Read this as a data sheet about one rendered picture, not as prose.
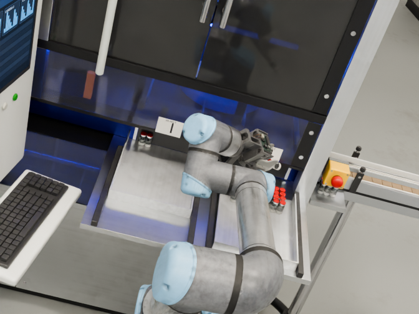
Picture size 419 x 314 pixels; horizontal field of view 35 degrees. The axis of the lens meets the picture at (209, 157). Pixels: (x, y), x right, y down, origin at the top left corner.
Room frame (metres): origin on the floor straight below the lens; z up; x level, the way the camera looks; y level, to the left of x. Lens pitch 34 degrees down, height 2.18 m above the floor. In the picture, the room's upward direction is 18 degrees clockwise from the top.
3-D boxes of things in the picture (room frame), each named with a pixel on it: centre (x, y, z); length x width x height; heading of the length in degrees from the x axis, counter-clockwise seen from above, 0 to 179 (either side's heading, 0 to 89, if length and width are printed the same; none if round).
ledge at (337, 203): (1.94, -0.44, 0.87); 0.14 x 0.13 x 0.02; 6
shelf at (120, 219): (1.67, -0.03, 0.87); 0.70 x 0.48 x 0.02; 96
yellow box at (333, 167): (1.90, -0.43, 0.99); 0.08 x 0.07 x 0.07; 6
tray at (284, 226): (1.64, -0.20, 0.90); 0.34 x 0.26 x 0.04; 5
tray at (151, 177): (1.73, 0.15, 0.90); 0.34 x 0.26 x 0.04; 6
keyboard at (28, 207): (1.42, 0.48, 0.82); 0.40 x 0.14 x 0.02; 176
